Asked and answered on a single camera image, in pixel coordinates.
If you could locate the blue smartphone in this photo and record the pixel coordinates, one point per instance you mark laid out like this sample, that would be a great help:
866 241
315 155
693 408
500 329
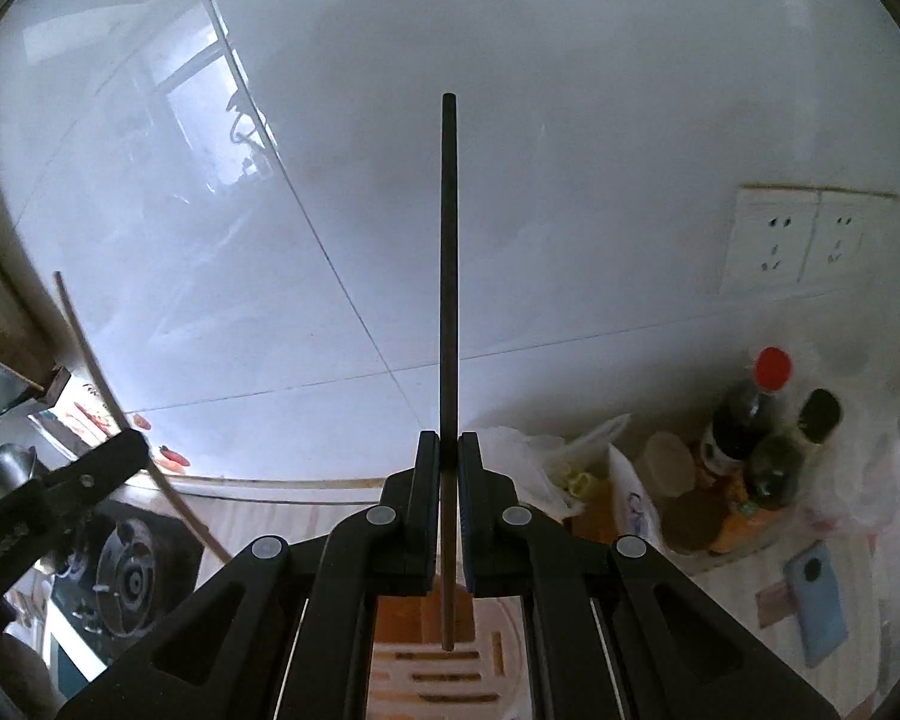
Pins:
813 587

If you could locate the black gas stove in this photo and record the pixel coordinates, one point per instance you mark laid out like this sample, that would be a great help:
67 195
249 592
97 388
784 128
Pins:
127 569

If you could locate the red cap dark bottle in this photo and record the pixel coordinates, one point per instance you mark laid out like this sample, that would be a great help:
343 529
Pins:
747 415

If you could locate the beige round utensil holder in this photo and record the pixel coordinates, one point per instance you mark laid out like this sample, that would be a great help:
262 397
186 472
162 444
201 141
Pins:
484 676

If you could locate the small brown card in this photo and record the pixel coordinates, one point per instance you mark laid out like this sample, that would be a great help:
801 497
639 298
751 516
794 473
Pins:
774 603

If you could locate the white orange paper packet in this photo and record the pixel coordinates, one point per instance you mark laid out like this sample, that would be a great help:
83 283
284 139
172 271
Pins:
634 513

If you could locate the clear plastic bag red contents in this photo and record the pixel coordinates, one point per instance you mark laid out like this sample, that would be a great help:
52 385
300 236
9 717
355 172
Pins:
852 483

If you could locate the white wall socket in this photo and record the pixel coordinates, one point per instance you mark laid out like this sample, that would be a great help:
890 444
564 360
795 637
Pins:
846 229
769 238

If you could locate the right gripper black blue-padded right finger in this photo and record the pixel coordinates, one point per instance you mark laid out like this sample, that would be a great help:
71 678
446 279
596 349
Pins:
615 630

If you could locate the soy sauce bottle black cap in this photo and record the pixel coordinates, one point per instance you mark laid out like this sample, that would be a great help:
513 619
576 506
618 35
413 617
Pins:
773 473

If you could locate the colourful wall stickers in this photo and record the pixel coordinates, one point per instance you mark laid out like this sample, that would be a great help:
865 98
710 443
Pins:
80 420

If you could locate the clear condiment tray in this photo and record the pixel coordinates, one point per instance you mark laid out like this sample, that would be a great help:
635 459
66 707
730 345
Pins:
742 539

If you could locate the jar with brown lid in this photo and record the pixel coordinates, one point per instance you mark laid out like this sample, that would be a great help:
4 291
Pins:
692 505

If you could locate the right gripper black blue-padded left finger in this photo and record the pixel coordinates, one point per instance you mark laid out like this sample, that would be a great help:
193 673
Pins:
284 630

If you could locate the metal pot on stove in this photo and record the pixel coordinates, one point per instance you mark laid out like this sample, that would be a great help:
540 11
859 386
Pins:
18 465

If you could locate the white wall socket left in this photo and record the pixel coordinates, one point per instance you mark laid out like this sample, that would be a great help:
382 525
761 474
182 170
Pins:
769 238

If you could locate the range hood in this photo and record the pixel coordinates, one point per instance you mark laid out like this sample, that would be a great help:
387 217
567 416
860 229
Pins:
31 379

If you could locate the white plastic bag left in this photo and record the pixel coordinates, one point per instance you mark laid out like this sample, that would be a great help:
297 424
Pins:
532 462

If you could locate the white wall socket middle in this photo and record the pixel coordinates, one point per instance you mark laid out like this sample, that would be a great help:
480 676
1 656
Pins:
846 229

